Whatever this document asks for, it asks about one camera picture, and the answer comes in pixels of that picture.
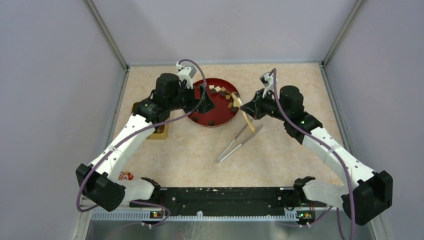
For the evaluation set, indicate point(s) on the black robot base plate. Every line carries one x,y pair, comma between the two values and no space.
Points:
230,201

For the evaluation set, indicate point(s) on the red round tray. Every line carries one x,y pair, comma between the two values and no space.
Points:
221,114

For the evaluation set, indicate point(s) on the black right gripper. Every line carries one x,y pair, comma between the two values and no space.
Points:
254,108

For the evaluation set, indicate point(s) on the steel serving tongs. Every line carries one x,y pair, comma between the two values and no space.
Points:
230,148

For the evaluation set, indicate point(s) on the gold box lid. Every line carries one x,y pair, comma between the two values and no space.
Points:
238,103

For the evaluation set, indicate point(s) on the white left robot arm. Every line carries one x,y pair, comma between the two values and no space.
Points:
99,180

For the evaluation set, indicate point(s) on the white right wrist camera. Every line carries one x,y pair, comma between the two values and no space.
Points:
269,81

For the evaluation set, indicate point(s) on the gold chocolate box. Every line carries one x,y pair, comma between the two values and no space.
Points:
160,133

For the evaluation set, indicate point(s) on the white cable duct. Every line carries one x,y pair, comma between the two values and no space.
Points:
145,215

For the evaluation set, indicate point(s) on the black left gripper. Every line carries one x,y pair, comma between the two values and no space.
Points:
193,101

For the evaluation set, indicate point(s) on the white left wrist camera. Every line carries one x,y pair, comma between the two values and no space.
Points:
186,73

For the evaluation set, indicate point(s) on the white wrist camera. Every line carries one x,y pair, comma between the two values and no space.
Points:
186,73
269,81

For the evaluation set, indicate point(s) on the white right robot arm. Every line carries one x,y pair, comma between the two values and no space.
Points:
369,192

